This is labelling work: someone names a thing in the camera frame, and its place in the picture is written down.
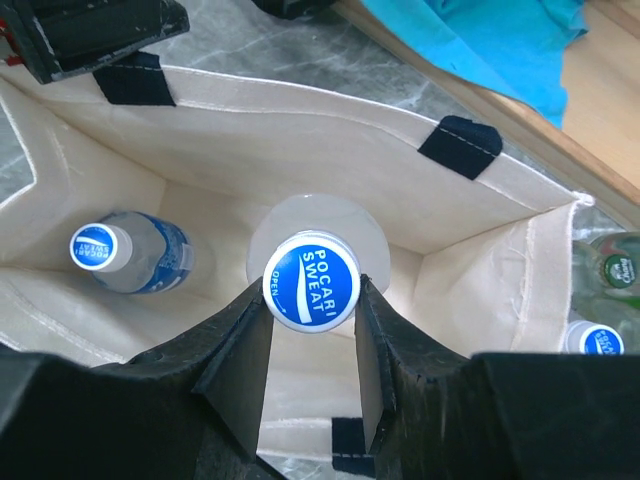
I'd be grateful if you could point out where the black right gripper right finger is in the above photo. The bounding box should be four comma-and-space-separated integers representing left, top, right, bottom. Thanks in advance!
355, 277, 639, 479

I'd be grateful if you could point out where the turquoise t-shirt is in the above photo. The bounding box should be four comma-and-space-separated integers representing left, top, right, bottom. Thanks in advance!
364, 0, 589, 127

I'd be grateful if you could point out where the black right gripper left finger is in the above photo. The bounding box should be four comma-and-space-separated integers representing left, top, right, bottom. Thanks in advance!
1, 283, 274, 479

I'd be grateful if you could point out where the blue-cap water bottle front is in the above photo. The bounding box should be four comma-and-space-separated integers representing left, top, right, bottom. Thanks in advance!
246, 194, 391, 334

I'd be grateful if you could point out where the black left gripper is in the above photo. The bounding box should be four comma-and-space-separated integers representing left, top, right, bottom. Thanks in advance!
1, 0, 190, 84

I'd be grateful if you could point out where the cream canvas tote bag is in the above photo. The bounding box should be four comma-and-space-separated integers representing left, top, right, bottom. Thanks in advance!
1, 55, 592, 459

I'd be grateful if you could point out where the blue-cap water bottle labelled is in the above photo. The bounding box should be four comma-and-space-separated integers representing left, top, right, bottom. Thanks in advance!
69, 211, 196, 295

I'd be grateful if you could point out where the wooden clothes rack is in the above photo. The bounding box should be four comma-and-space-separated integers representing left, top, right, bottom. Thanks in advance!
334, 1, 639, 230

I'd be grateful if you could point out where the Chang soda bottle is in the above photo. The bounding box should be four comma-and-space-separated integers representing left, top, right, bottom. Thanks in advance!
572, 230, 640, 341

